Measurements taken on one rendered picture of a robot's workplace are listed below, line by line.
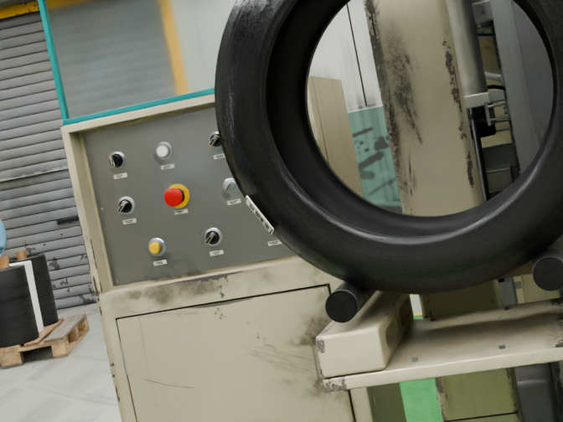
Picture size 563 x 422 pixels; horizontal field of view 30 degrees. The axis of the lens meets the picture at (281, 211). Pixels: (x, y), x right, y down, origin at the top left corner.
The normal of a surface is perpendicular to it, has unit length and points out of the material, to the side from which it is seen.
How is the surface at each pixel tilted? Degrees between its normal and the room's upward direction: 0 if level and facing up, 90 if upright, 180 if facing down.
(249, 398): 90
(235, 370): 90
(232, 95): 88
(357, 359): 90
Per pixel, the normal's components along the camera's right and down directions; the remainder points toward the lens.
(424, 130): -0.23, 0.10
